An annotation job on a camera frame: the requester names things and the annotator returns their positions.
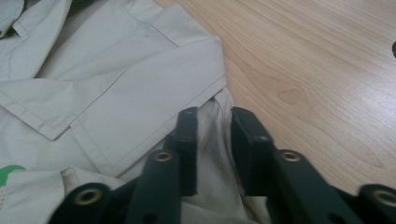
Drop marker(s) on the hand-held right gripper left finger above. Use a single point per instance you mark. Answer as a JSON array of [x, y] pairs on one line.
[[186, 149]]

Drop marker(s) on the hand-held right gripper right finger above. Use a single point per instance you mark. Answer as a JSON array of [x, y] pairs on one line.
[[252, 155]]

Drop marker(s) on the beige short-sleeved shirt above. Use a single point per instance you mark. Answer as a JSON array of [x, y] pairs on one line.
[[109, 87]]

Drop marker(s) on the dark round table grommet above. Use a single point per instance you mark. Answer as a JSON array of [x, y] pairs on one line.
[[394, 49]]

